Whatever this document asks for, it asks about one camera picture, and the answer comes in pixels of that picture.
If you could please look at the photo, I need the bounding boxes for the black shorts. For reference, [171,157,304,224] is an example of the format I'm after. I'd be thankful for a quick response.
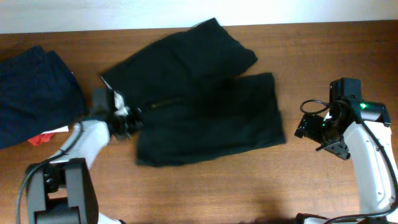
[101,19,285,167]

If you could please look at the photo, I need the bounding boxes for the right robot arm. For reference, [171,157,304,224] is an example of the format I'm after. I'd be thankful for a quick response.
[295,98,397,224]

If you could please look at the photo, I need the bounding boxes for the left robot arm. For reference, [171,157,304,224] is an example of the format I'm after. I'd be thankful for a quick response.
[16,88,142,224]

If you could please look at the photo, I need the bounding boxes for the white paper tag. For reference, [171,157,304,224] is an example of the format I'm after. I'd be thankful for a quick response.
[42,126,69,134]

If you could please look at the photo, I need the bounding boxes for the red cloth piece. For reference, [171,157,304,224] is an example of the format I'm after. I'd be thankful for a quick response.
[28,133,55,146]

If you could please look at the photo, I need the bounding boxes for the navy blue folded garment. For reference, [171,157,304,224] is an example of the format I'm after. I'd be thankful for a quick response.
[1,45,87,148]

